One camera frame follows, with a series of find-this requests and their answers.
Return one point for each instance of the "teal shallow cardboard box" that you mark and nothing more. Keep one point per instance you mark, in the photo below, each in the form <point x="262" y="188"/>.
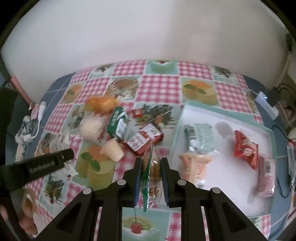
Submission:
<point x="232" y="175"/>

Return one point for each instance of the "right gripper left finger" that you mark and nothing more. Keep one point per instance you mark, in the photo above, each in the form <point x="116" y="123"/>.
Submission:
<point x="138" y="175"/>

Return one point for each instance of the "white printed snack packet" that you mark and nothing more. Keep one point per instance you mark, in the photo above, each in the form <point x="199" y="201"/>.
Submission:
<point x="60" y="143"/>

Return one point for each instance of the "jelly cup pale yellow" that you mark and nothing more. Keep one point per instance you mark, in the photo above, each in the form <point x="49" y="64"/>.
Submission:
<point x="112" y="150"/>

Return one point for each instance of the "black charger plug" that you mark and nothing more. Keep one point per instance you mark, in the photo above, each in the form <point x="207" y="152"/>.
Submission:
<point x="273" y="97"/>

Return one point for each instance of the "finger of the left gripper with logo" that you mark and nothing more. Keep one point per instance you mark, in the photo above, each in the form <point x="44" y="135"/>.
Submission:
<point x="17" y="175"/>

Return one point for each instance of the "checkered picture tablecloth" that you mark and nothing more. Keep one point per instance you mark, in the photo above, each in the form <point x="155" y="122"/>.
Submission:
<point x="161" y="88"/>

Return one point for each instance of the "peach wafer packet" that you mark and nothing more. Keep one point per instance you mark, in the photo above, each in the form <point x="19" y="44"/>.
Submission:
<point x="194" y="168"/>

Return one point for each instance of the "green white milk carton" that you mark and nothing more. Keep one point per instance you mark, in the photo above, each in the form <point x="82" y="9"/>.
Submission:
<point x="118" y="123"/>

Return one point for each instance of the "clear bagged pale bun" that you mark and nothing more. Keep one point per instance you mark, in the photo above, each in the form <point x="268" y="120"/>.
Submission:
<point x="92" y="128"/>

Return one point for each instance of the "small red candy packet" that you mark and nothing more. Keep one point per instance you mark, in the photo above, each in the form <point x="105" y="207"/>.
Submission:
<point x="137" y="113"/>

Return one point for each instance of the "dark red chocolate bar packet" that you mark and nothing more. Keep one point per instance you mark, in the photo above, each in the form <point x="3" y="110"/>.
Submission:
<point x="140" y="141"/>

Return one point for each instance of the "person's left hand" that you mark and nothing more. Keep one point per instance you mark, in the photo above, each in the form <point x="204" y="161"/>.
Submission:
<point x="26" y="220"/>

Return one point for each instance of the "red peanut snack packet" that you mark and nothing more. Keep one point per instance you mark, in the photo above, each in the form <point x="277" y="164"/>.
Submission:
<point x="245" y="149"/>

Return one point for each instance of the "orange bread clear packet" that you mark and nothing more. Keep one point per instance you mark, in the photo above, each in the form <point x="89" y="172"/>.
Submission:
<point x="101" y="104"/>

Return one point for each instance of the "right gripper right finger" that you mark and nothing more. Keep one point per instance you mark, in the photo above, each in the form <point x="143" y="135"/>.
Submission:
<point x="165" y="174"/>

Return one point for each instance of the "green foil snack packet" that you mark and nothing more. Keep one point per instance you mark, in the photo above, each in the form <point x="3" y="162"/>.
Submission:
<point x="200" y="139"/>

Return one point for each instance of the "round cracker clear packet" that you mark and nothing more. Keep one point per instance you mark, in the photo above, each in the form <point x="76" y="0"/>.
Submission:
<point x="151" y="177"/>

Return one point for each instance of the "white power strip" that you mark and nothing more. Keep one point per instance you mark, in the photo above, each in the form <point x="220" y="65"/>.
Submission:
<point x="262" y="100"/>

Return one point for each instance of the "pink snack packet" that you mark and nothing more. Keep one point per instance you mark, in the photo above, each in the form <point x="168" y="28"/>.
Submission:
<point x="266" y="183"/>

